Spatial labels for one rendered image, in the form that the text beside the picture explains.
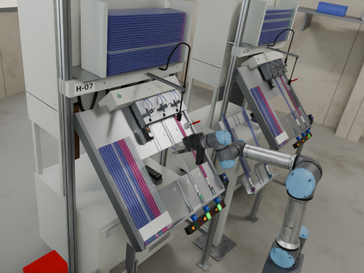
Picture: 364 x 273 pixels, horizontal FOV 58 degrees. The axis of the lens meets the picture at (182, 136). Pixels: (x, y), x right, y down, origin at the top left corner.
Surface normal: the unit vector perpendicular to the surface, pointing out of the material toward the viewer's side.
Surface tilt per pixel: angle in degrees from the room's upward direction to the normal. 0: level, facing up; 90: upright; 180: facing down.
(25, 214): 0
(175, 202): 44
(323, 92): 90
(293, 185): 82
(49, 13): 90
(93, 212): 0
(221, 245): 0
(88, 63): 90
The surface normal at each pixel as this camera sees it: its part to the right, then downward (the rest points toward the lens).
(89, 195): 0.13, -0.87
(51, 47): -0.64, 0.29
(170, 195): 0.62, -0.34
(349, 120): -0.47, 0.37
